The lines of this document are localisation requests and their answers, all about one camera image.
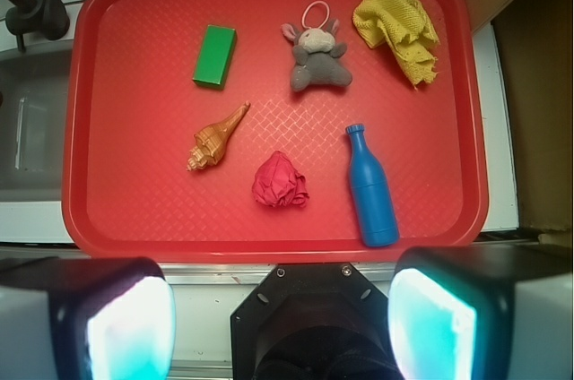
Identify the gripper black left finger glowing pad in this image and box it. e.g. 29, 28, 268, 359
1, 257, 175, 379

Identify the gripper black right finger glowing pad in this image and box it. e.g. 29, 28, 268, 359
387, 246, 573, 379

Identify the crumpled red cloth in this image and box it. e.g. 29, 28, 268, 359
252, 151, 309, 208

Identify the yellow cloth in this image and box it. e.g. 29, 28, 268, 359
352, 0, 440, 87

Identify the blue plastic bottle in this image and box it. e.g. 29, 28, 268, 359
345, 124, 399, 247

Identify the golden conch shell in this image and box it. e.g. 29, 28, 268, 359
187, 101, 251, 171

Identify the grey sink basin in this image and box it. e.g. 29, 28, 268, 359
1, 40, 73, 202

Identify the red plastic tray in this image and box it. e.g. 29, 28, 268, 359
62, 0, 488, 263

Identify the green rectangular block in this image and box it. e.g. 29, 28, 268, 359
193, 25, 237, 91

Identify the black faucet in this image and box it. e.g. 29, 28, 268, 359
5, 0, 70, 53

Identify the grey plush mouse toy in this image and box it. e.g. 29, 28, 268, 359
281, 0, 352, 92

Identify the black octagonal mount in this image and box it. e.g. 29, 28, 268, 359
230, 263, 402, 379

